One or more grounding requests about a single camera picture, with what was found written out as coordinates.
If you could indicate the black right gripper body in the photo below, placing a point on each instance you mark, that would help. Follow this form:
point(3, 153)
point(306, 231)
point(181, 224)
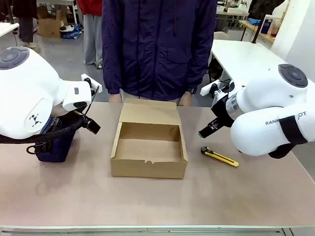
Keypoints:
point(222, 110)

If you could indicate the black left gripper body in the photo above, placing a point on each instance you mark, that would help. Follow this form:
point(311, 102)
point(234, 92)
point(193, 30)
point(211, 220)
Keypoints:
point(79, 117)

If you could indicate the navy blue fabric bag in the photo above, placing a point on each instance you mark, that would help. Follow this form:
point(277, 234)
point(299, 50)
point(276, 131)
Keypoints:
point(57, 147)

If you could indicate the brown cardboard box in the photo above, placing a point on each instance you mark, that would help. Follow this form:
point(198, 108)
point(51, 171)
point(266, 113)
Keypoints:
point(147, 147)

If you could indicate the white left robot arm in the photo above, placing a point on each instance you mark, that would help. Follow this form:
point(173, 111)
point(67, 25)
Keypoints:
point(27, 93)

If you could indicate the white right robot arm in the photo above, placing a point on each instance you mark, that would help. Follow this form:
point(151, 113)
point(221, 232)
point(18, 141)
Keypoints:
point(265, 108)

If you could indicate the open cardboard box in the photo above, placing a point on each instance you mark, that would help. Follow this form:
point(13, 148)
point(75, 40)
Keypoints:
point(49, 27)

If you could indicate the person's right hand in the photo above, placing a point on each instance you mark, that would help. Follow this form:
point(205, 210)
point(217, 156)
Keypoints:
point(115, 98)

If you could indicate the person's left hand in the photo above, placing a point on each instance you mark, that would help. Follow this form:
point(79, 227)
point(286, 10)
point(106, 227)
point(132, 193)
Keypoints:
point(185, 100)

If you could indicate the yellow black utility knife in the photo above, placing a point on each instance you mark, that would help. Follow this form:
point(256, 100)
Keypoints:
point(219, 157)

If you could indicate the black wrist watch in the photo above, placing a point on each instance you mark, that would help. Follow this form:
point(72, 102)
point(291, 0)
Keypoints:
point(191, 91)

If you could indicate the white tray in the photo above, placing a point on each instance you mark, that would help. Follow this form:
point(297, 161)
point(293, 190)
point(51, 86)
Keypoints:
point(246, 56)

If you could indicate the blue plastic bag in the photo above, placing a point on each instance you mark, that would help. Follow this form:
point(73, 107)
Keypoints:
point(71, 32)

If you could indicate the wooden table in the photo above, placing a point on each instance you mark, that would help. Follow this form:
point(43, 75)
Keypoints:
point(256, 29)

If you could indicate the person in red jacket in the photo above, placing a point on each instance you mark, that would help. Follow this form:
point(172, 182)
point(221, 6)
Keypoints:
point(92, 29)

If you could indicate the person in navy jacket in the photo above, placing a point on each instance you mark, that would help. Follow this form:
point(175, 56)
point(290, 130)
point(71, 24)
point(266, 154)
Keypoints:
point(157, 46)

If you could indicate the dark blue bottle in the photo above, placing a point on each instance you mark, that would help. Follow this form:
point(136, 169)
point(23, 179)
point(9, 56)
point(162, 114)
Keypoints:
point(265, 24)

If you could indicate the clear bottle orange liquid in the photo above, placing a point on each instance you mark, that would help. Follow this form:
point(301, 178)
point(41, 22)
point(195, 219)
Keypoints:
point(275, 28)

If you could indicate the white board panel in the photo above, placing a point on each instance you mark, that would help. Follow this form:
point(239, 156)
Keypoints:
point(295, 32)

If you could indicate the person in dark clothes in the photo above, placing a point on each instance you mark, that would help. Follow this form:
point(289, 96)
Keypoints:
point(25, 22)

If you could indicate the white desk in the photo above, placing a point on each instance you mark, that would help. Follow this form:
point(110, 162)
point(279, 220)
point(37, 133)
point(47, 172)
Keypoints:
point(6, 28)

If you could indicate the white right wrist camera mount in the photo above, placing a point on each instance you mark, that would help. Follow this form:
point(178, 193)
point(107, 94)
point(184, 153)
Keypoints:
point(211, 89)

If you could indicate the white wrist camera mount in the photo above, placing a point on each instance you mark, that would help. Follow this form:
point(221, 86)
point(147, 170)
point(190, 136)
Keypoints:
point(211, 89)
point(89, 82)

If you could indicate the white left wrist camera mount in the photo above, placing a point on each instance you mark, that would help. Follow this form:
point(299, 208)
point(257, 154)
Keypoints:
point(89, 82)

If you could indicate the aluminium table frame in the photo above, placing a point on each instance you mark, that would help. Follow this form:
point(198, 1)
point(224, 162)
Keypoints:
point(157, 231)

